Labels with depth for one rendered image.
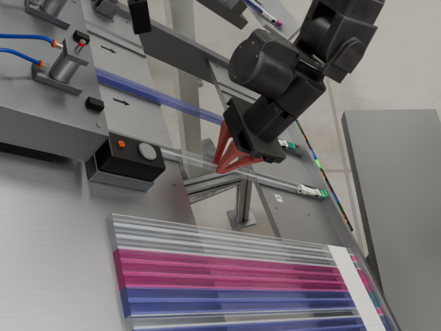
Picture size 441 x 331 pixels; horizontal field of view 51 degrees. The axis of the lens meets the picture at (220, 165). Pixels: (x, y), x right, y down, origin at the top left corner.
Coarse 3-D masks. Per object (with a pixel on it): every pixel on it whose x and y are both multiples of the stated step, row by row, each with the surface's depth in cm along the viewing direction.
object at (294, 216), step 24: (216, 72) 92; (240, 96) 93; (264, 168) 82; (288, 168) 88; (264, 192) 76; (288, 192) 82; (288, 216) 77; (312, 216) 83; (312, 240) 78; (336, 240) 84
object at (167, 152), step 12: (120, 132) 58; (156, 144) 61; (168, 156) 63; (180, 156) 64; (192, 156) 65; (204, 156) 68; (216, 168) 69; (240, 168) 73; (252, 180) 75; (264, 180) 76; (276, 180) 79
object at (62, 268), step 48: (96, 48) 68; (0, 192) 42; (48, 192) 46; (96, 192) 51; (144, 192) 56; (0, 240) 40; (48, 240) 43; (96, 240) 47; (0, 288) 37; (48, 288) 40; (96, 288) 43
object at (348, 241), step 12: (288, 132) 99; (300, 132) 98; (300, 144) 96; (312, 156) 94; (312, 168) 93; (312, 180) 92; (324, 180) 91; (324, 204) 89; (336, 204) 88; (336, 216) 87; (336, 228) 86; (348, 228) 85; (348, 240) 84; (360, 252) 83; (360, 264) 82; (372, 276) 80; (372, 288) 79; (384, 300) 78; (384, 312) 77; (396, 324) 76
